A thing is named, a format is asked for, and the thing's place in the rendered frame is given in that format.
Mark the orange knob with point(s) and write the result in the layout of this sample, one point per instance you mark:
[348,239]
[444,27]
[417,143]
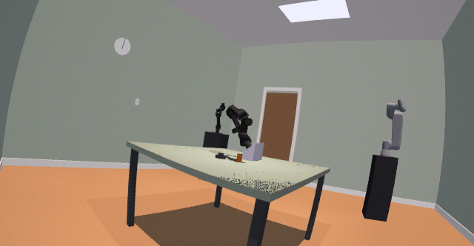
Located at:
[239,157]

